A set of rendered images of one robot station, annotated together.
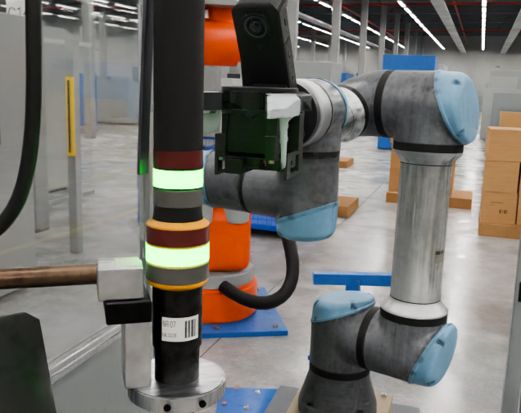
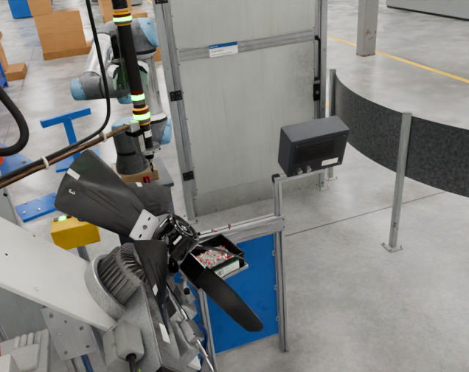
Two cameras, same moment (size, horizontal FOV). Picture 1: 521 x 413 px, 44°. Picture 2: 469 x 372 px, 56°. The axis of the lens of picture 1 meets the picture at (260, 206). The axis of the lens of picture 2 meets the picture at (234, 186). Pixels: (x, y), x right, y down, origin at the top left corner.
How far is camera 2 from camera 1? 0.87 m
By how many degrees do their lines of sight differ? 37
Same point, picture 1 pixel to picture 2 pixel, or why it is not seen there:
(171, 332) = (147, 134)
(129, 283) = (136, 125)
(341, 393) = (136, 159)
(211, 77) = not seen: outside the picture
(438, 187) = (152, 66)
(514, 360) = (176, 128)
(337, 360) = (130, 147)
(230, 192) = (96, 93)
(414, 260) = (150, 97)
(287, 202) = (122, 91)
